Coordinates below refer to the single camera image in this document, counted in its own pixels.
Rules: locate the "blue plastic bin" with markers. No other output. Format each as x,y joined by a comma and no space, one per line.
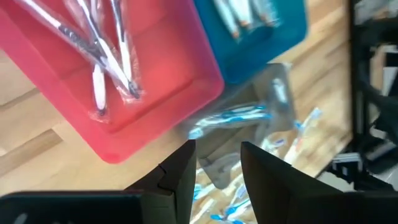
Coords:
248,56

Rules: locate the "orange toothbrush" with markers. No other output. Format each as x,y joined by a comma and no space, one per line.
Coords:
230,21
267,14
244,14

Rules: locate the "red plastic bin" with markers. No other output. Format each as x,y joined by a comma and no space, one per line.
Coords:
174,77

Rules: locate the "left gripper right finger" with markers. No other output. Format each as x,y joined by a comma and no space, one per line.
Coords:
264,177

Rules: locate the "clear smoky plastic bin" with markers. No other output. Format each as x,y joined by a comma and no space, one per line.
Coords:
280,93

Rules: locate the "blue toothbrush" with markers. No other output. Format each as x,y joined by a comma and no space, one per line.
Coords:
236,119
202,193
239,199
276,143
245,109
217,217

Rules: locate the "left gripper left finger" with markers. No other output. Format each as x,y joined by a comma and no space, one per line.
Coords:
177,177

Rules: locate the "plastic-wrapped toothbrush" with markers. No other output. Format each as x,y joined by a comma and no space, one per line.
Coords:
298,143

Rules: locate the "white wrapped toothbrush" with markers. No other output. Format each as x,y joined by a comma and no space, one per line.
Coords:
203,210

